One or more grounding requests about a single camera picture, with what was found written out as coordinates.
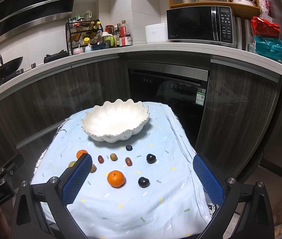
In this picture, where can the black wok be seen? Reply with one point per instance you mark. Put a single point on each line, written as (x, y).
(9, 67)

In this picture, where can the large orange mandarin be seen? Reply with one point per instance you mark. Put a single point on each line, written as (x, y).
(116, 179)

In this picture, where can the light blue confetti cloth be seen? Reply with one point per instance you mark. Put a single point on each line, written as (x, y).
(172, 206)

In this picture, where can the black range hood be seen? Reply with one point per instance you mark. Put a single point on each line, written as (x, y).
(17, 16)

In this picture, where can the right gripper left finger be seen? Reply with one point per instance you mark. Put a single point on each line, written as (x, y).
(62, 191)

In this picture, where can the small orange mandarin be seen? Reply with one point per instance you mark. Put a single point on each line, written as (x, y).
(80, 153)

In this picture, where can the teal snack bag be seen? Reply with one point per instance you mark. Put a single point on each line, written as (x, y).
(269, 47)

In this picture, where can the tan longan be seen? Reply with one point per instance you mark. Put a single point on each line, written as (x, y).
(93, 168)
(113, 157)

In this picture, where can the green round fruit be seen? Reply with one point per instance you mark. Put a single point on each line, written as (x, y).
(72, 163)

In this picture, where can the black spice rack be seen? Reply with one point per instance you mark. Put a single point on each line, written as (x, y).
(81, 33)

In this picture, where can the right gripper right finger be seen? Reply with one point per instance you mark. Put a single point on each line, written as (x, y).
(222, 191)

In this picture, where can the white rice cooker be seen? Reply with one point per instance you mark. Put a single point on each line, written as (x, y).
(156, 33)

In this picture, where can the dark blueberry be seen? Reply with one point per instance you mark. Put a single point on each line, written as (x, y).
(129, 147)

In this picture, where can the red snack bag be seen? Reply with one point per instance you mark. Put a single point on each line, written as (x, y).
(264, 27)

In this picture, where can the white scalloped ceramic bowl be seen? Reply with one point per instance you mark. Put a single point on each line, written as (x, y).
(116, 121)

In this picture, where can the black microwave oven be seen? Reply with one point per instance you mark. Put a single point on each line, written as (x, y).
(208, 24)

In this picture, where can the black built-in dishwasher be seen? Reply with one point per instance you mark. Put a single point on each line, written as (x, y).
(182, 88)

